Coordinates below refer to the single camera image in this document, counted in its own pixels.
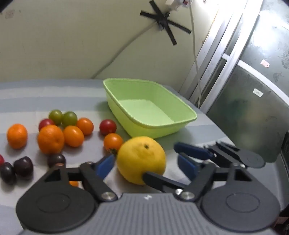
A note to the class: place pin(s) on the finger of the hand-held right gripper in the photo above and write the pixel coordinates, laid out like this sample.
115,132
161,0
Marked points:
228,146
194,150

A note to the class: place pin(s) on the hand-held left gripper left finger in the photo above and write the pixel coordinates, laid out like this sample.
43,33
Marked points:
105,166

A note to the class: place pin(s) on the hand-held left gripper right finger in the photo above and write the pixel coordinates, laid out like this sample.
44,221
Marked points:
186,166

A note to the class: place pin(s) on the orange tomato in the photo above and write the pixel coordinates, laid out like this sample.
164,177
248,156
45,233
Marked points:
112,141
85,126
73,136
73,183

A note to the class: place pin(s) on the large yellow citrus fruit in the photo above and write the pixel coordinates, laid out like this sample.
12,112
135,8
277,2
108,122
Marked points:
140,158

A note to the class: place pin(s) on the mandarin orange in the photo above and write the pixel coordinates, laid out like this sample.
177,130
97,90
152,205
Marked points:
17,136
50,139

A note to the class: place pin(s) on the light green plastic basket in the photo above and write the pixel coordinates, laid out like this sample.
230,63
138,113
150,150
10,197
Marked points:
144,110

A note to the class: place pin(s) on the small red tomato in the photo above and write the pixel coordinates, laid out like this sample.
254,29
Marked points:
1,160

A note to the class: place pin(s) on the grey metal door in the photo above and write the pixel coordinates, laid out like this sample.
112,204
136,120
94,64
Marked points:
255,113

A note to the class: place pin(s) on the dark purple tomato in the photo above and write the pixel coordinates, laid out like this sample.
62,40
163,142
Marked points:
56,160
23,167
8,172

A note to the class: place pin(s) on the green tomato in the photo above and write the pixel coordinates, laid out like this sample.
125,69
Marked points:
55,115
69,118

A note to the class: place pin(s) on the white sticker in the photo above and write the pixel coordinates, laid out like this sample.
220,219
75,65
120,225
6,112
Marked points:
257,92

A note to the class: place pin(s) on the grey striped bed sheet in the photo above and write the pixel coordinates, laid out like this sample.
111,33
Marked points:
56,95

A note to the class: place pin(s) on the pink sticker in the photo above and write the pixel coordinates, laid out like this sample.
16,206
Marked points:
265,63

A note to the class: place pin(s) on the black tape cross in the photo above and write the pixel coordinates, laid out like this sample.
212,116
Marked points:
163,21

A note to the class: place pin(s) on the aluminium door frame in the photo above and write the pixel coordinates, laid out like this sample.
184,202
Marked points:
212,63

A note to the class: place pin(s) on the white wall socket adapter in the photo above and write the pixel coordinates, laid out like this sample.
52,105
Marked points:
176,4

